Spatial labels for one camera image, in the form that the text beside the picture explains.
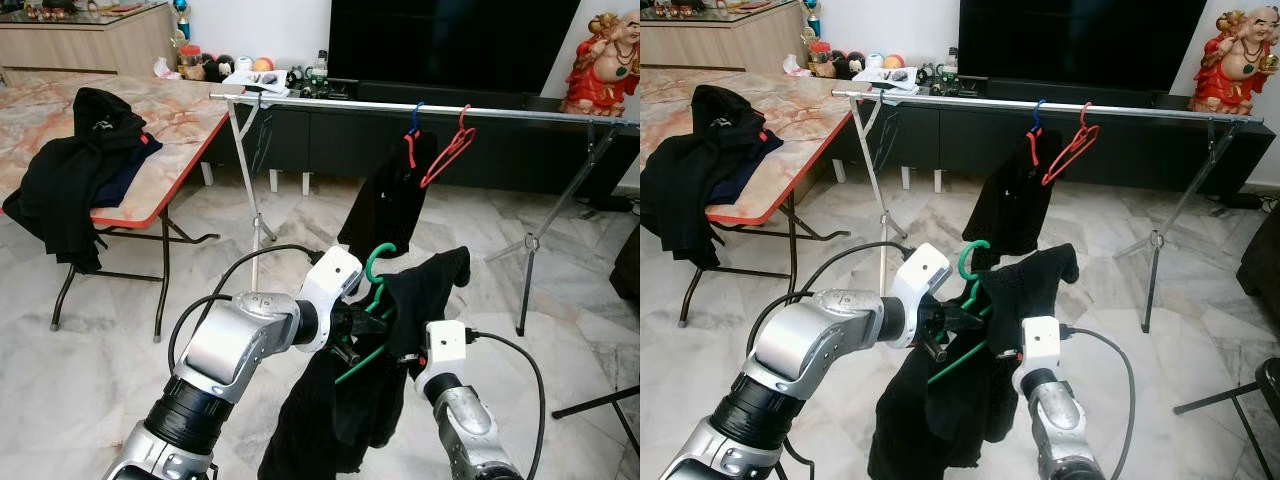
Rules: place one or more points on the light wooden sideboard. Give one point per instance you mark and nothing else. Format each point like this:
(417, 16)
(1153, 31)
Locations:
(720, 45)
(80, 50)

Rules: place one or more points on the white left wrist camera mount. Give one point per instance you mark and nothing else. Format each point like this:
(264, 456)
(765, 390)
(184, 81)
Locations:
(920, 275)
(330, 280)

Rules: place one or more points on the red laughing Buddha statue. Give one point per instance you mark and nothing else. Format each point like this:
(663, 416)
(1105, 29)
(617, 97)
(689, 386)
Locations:
(1235, 75)
(600, 80)

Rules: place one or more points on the black garment with red tag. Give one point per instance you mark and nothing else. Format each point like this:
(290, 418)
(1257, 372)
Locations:
(1010, 200)
(385, 200)

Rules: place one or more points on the pink tissue box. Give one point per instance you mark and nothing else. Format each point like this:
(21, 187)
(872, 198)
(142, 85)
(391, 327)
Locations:
(165, 69)
(797, 67)

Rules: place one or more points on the thin black hanger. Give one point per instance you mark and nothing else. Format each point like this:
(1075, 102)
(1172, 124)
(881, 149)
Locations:
(882, 135)
(264, 140)

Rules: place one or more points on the pile of black clothes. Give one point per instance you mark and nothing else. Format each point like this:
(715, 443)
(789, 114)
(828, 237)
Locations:
(70, 170)
(700, 170)

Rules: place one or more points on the black low TV console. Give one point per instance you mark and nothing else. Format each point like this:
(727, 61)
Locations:
(1120, 155)
(500, 155)

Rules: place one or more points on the plain black garment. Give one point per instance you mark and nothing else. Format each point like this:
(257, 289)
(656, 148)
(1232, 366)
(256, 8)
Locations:
(320, 420)
(930, 420)

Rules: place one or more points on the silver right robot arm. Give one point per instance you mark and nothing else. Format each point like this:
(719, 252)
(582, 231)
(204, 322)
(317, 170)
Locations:
(470, 430)
(1060, 430)

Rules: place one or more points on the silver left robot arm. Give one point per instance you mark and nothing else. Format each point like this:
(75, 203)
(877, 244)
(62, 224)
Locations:
(820, 340)
(240, 340)

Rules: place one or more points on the blue and gold trophy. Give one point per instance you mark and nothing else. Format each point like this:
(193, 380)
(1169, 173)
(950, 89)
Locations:
(812, 20)
(181, 20)

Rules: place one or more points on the black flat screen television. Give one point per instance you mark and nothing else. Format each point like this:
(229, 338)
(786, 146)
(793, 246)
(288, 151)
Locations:
(1080, 45)
(450, 45)

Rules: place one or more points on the stack of white papers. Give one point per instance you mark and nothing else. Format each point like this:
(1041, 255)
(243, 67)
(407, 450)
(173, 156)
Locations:
(888, 80)
(255, 82)

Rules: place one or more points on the steel clothes rack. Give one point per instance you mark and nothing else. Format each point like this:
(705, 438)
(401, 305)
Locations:
(1000, 103)
(350, 103)

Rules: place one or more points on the marble folding table red edge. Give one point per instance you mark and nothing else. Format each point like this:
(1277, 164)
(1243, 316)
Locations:
(800, 120)
(170, 120)

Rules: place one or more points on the blue plastic hanger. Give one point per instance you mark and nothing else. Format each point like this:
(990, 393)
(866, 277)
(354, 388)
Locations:
(1039, 108)
(417, 110)

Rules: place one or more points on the red plastic hanger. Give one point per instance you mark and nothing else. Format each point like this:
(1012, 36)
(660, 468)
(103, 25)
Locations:
(466, 131)
(1087, 128)

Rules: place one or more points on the green plastic hanger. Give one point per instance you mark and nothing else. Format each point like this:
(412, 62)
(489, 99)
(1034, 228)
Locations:
(962, 262)
(368, 268)

